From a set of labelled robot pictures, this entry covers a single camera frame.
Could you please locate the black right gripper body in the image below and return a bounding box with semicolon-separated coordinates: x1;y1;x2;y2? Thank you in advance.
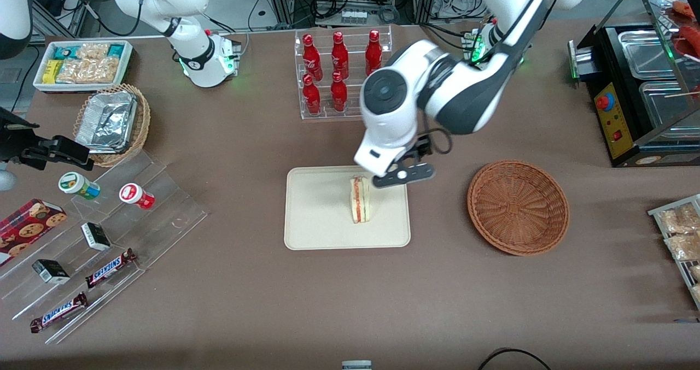
0;108;55;167

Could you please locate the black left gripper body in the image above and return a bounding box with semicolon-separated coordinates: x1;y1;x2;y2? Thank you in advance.
395;134;434;168

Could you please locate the triangular sandwich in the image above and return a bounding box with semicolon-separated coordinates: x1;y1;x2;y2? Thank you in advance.
350;176;372;224

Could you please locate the aluminium foil tray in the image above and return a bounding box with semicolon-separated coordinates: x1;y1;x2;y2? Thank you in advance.
75;90;138;154

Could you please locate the oval light wicker basket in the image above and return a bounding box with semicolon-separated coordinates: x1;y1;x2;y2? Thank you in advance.
73;84;151;168

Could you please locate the beige rectangular serving tray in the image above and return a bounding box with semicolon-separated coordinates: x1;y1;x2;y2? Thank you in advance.
284;165;411;250

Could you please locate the round brown wicker basket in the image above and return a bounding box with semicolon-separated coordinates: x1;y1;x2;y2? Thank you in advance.
467;160;570;256

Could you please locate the tray of packaged snacks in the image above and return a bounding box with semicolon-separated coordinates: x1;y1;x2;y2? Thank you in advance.
648;194;700;309

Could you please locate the green lidded cup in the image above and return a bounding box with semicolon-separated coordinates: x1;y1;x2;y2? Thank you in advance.
59;172;101;201

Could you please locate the red lidded cup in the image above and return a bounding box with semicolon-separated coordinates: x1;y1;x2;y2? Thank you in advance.
119;183;155;210

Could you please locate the small black box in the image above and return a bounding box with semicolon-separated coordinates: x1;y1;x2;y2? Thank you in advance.
81;222;112;251
32;259;71;285

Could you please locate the clear bag of crackers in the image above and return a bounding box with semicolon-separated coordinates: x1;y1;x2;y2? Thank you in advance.
56;57;120;84
77;43;111;61

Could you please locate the red chocolate cookie box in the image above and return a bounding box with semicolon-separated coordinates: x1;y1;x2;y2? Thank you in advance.
0;198;68;267

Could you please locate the red cola bottle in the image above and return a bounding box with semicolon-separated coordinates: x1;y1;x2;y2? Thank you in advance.
365;30;383;75
330;72;348;113
331;31;349;80
302;74;322;115
302;33;323;82

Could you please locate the clear acrylic bottle rack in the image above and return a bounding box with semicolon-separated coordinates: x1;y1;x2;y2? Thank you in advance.
294;26;393;121

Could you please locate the white rectangular snack bin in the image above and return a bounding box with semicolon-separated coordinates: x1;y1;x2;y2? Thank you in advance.
33;40;134;93

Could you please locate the clear acrylic stepped stand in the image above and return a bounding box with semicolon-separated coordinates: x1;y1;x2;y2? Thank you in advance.
0;149;209;345

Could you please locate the Snickers chocolate bar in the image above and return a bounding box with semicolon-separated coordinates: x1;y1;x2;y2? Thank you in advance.
85;248;137;289
30;292;89;334

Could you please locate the black yellow food warmer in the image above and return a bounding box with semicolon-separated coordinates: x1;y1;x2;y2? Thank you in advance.
568;23;700;168

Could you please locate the steel food pan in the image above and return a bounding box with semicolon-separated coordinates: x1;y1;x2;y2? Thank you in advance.
639;80;700;129
618;30;679;81

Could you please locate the clear bag of snacks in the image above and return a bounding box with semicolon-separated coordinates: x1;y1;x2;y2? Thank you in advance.
658;203;700;234
664;233;700;262

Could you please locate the red sausage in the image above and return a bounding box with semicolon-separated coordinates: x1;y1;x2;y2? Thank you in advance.
673;1;700;59

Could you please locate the black cable loop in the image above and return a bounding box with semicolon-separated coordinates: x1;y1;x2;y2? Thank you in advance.
477;348;552;370

